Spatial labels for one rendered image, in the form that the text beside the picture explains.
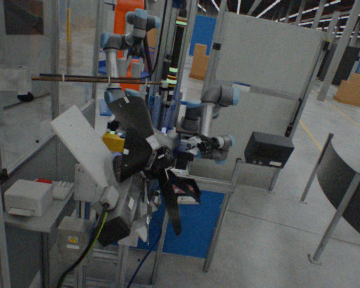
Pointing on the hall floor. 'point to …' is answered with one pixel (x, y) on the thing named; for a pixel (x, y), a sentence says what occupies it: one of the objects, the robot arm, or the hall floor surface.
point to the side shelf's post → (43, 238)
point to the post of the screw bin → (159, 247)
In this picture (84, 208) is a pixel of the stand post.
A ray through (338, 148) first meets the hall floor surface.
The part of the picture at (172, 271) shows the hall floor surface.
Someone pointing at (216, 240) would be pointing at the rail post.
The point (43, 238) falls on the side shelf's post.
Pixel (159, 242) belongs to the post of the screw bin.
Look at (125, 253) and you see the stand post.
